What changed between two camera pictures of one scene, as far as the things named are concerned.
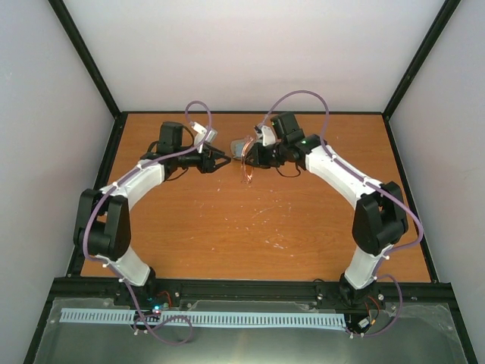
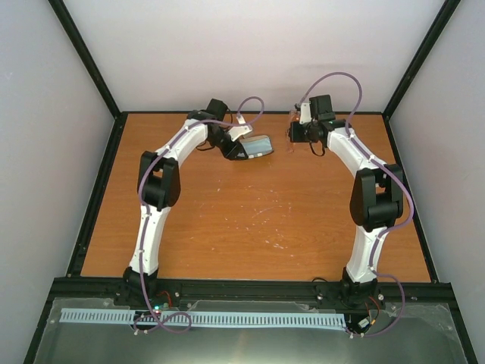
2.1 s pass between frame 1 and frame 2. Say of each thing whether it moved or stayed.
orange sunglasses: moved
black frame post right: stayed
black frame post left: stayed
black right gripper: moved
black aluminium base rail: stayed
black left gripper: moved
